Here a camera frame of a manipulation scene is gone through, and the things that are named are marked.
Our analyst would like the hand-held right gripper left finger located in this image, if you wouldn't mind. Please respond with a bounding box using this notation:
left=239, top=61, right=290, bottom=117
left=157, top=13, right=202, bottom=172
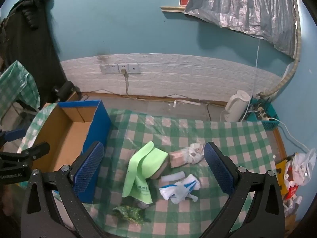
left=21, top=141, right=107, bottom=238

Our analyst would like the white crumpled plastic bag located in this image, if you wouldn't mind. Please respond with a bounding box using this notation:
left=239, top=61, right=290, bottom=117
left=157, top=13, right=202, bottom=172
left=284, top=148, right=317, bottom=187

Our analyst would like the green checked draped cloth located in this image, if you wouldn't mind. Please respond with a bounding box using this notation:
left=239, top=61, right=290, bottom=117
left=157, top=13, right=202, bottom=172
left=0, top=60, right=41, bottom=119

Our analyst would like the light green cloth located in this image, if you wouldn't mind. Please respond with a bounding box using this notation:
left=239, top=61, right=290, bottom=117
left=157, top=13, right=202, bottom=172
left=122, top=141, right=169, bottom=204

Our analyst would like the white cable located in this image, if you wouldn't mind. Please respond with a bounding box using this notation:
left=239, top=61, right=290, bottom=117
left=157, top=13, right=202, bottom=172
left=271, top=118, right=311, bottom=153

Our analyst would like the yellow box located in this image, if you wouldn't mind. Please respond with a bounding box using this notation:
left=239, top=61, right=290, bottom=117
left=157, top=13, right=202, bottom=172
left=275, top=156, right=293, bottom=194

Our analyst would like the red package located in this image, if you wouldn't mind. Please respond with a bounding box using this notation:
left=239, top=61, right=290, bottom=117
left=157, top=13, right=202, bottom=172
left=285, top=185, right=299, bottom=202

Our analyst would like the blue plastic basket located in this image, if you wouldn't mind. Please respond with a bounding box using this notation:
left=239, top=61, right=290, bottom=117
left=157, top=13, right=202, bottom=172
left=244, top=97, right=281, bottom=131

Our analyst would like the blue cardboard box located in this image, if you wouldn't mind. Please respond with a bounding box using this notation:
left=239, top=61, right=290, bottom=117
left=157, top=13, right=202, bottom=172
left=32, top=100, right=112, bottom=204

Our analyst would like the green glittery scrap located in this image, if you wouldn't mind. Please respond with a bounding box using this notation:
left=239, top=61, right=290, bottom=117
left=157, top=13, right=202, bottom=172
left=113, top=204, right=144, bottom=226

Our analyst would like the white plastic tube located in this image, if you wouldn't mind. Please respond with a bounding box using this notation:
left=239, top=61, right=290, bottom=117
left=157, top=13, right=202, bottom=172
left=160, top=171, right=186, bottom=183

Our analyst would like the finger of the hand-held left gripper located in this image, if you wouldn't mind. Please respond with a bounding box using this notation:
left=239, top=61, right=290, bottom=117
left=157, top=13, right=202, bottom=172
left=0, top=128, right=26, bottom=144
left=0, top=142, right=50, bottom=165

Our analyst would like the grey plug cable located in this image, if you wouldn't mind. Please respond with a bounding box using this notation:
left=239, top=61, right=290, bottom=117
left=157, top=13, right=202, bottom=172
left=121, top=69, right=131, bottom=98

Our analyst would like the beige corrugated hose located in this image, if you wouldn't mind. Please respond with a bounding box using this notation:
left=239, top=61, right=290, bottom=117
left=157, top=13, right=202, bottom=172
left=257, top=0, right=304, bottom=98

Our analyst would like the white power strip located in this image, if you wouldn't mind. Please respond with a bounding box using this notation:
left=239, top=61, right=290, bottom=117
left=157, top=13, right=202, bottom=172
left=256, top=107, right=272, bottom=120

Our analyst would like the white and blue plastic bag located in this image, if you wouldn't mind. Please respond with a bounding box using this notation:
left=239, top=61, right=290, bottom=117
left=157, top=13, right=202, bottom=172
left=159, top=174, right=201, bottom=204

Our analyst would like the green checked tablecloth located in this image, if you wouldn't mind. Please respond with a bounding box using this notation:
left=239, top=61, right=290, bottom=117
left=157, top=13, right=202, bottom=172
left=53, top=108, right=278, bottom=238

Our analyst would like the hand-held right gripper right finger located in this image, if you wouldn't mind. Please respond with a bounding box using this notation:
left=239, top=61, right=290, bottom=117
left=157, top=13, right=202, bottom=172
left=203, top=142, right=286, bottom=238

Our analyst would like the white wall socket row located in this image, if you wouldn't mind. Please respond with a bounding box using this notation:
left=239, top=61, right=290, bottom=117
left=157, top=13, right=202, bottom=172
left=100, top=63, right=140, bottom=74

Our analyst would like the white electric kettle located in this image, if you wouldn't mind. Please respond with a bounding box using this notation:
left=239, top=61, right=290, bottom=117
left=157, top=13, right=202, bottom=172
left=220, top=90, right=251, bottom=122

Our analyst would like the silver foil curtain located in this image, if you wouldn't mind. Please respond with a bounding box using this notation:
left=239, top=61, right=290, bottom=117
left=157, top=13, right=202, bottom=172
left=184, top=0, right=298, bottom=59

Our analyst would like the black cylindrical device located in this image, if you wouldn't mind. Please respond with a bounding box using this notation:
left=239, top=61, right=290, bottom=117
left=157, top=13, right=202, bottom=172
left=53, top=81, right=82, bottom=100

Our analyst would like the black hanging jacket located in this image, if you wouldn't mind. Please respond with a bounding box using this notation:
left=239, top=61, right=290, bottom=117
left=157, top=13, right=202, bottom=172
left=0, top=0, right=68, bottom=106

